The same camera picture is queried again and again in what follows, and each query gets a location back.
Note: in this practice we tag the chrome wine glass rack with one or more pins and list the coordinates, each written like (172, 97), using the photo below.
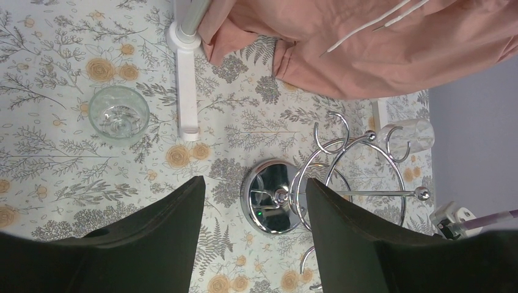
(274, 194)

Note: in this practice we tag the floral table mat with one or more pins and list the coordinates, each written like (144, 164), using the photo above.
(59, 179)

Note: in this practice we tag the pink shorts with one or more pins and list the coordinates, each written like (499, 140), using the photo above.
(366, 49)

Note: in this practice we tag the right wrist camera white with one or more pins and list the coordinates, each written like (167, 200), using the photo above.
(444, 217)

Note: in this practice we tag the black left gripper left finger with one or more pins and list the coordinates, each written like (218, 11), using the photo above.
(152, 250)

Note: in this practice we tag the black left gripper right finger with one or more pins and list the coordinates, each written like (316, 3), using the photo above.
(358, 251)

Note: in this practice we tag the white clothes rack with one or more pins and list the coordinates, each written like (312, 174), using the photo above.
(187, 81)

